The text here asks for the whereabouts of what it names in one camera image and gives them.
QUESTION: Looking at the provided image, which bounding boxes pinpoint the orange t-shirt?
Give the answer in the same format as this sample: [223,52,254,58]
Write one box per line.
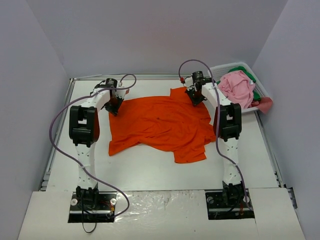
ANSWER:
[108,87,216,164]

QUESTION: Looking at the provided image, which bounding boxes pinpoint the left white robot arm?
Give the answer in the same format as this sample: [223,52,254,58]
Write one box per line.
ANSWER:
[69,78,127,209]

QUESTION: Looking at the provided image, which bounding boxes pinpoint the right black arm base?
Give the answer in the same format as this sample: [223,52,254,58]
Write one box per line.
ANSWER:
[205,190,255,221]

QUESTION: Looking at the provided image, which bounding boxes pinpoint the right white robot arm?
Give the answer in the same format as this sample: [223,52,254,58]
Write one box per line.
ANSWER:
[183,71,244,207]

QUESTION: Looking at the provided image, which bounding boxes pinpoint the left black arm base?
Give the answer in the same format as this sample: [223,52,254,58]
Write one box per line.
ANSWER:
[68,192,117,223]

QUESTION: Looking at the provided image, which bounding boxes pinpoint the white perforated plastic basket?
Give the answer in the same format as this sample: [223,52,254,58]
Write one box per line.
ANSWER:
[210,62,270,114]

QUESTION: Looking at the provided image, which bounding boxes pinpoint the green t-shirt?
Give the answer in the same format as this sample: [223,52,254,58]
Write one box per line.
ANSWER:
[217,67,261,101]

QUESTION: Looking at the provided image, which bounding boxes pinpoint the salmon pink t-shirt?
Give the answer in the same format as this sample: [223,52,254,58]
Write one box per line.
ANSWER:
[250,97,273,114]

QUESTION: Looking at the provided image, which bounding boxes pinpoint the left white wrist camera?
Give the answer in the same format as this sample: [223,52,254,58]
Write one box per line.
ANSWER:
[113,86,130,100]

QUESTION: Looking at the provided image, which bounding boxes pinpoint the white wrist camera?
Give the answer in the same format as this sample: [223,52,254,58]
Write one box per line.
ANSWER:
[113,86,130,100]
[180,76,194,89]

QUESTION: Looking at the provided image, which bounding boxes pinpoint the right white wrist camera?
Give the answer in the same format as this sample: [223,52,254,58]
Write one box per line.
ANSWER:
[180,76,194,89]

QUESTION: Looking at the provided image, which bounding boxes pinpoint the thin black cable loop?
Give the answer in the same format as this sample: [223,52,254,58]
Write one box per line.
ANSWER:
[81,207,98,234]

